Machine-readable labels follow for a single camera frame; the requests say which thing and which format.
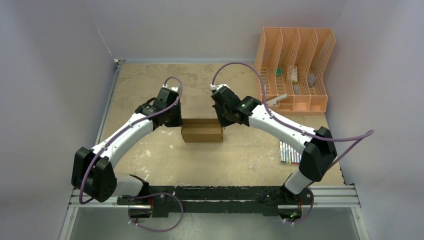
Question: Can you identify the brown cardboard box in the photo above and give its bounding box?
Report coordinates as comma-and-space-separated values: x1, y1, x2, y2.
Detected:
181, 118, 224, 143

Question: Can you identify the pack of coloured markers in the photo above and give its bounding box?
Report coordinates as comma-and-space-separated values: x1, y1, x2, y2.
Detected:
279, 140, 301, 165

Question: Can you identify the orange plastic file organizer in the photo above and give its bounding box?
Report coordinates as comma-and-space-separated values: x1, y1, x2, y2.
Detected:
254, 27, 336, 115

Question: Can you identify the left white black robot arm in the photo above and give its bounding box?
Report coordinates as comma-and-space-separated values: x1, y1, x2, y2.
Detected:
71, 85, 183, 205

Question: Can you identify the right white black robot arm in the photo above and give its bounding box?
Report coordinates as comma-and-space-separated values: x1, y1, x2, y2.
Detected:
210, 84, 337, 204

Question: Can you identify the small carton box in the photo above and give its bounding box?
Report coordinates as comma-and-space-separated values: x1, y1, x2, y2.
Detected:
290, 65, 298, 84

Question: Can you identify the white tool in organizer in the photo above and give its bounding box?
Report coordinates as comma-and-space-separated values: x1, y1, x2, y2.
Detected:
266, 94, 288, 106

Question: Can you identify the green object in organizer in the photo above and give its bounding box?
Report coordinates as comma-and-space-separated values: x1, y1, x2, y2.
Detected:
276, 67, 282, 76

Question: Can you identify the small clear tube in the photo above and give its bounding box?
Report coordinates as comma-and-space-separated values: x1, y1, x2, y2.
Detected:
293, 84, 301, 95

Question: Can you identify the grey round container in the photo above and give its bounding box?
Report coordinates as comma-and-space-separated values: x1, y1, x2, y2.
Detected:
306, 72, 318, 88

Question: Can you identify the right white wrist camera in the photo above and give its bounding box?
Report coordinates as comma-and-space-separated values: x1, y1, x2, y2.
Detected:
210, 84, 228, 92

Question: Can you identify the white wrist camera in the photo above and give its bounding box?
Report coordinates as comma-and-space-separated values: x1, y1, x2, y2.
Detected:
163, 85, 180, 93
210, 84, 228, 92

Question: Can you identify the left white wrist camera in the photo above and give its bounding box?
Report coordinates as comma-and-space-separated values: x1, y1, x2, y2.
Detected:
163, 85, 180, 93

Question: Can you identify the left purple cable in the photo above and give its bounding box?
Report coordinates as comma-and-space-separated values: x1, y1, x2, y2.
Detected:
78, 76, 185, 233

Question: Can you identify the purple cable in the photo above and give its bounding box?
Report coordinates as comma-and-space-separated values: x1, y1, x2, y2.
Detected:
78, 76, 185, 233
211, 62, 376, 226

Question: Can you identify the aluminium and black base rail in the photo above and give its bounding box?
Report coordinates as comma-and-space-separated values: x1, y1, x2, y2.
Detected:
59, 59, 370, 240

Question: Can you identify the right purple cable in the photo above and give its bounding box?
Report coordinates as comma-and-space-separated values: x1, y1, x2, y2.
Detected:
211, 62, 376, 226

